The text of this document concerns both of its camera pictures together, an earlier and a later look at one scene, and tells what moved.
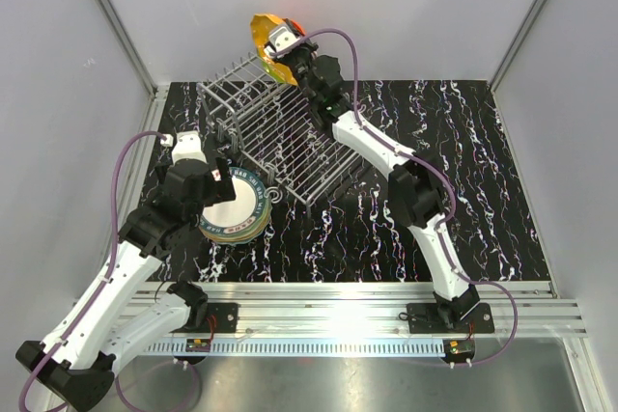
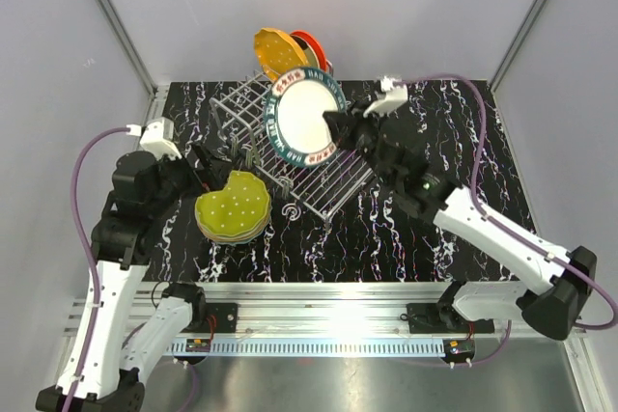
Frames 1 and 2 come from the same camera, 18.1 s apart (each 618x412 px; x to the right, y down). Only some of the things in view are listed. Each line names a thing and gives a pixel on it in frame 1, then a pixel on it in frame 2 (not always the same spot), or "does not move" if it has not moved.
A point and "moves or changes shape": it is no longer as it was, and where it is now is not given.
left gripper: [222, 190] to [213, 175]
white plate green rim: [241, 213] to [294, 126]
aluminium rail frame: [379, 310] does not move
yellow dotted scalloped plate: [262, 24] moves or changes shape
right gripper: [308, 47] to [344, 127]
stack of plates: [230, 224] does not move
